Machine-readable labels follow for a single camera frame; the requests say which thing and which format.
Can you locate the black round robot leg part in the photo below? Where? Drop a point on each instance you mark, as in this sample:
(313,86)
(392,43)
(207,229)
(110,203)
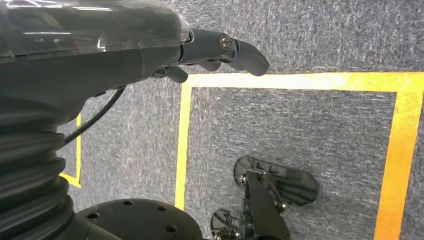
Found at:
(139,222)

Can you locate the yellow floor tape square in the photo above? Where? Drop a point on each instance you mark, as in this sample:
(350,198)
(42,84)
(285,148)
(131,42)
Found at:
(298,81)

